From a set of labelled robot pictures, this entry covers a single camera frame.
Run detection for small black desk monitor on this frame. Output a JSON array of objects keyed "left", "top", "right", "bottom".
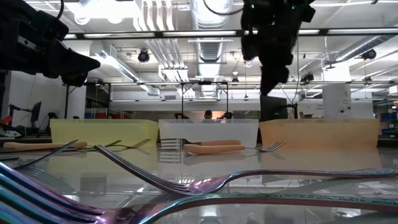
[{"left": 30, "top": 101, "right": 43, "bottom": 124}]

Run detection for black overhead crossbar with lights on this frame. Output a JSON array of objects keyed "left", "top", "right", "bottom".
[{"left": 0, "top": 28, "right": 398, "bottom": 40}]

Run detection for black ceiling dome lamp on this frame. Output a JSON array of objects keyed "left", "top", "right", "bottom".
[
  {"left": 137, "top": 49, "right": 151, "bottom": 64},
  {"left": 361, "top": 49, "right": 378, "bottom": 61}
]

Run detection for orange plastic bin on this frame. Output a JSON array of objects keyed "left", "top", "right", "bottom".
[{"left": 259, "top": 118, "right": 381, "bottom": 149}]

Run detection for white ceiling light panel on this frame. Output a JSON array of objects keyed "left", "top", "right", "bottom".
[{"left": 157, "top": 66, "right": 191, "bottom": 83}]

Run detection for black background rig frame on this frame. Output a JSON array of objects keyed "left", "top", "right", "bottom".
[{"left": 179, "top": 81, "right": 230, "bottom": 119}]

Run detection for blue storage bins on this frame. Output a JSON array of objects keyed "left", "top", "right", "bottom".
[{"left": 381, "top": 111, "right": 398, "bottom": 136}]

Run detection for yellow plastic bin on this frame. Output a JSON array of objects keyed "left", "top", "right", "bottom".
[{"left": 49, "top": 119, "right": 159, "bottom": 147}]

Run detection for red background object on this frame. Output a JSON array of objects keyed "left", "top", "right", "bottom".
[{"left": 0, "top": 114, "right": 16, "bottom": 126}]

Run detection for black vertical post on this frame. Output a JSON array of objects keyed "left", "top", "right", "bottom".
[{"left": 63, "top": 83, "right": 71, "bottom": 119}]

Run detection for white column cabinet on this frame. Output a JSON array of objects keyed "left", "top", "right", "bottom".
[{"left": 322, "top": 67, "right": 353, "bottom": 120}]

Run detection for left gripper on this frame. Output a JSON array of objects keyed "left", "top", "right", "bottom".
[{"left": 18, "top": 0, "right": 101, "bottom": 88}]

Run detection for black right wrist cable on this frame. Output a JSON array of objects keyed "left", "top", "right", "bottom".
[{"left": 203, "top": 0, "right": 245, "bottom": 16}]

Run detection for clear plastic bin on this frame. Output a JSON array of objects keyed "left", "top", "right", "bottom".
[{"left": 158, "top": 119, "right": 259, "bottom": 147}]

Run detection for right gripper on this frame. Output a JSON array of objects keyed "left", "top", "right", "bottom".
[{"left": 241, "top": 0, "right": 317, "bottom": 96}]

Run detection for black metal fork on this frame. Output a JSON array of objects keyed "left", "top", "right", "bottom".
[
  {"left": 93, "top": 139, "right": 152, "bottom": 151},
  {"left": 18, "top": 146, "right": 128, "bottom": 154}
]

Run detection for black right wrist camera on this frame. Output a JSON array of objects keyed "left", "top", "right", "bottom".
[{"left": 241, "top": 30, "right": 262, "bottom": 62}]

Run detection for silver ventilation duct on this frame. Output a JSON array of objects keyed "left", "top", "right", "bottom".
[{"left": 188, "top": 0, "right": 233, "bottom": 65}]

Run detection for black background monitor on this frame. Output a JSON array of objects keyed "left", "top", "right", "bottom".
[{"left": 259, "top": 95, "right": 289, "bottom": 123}]

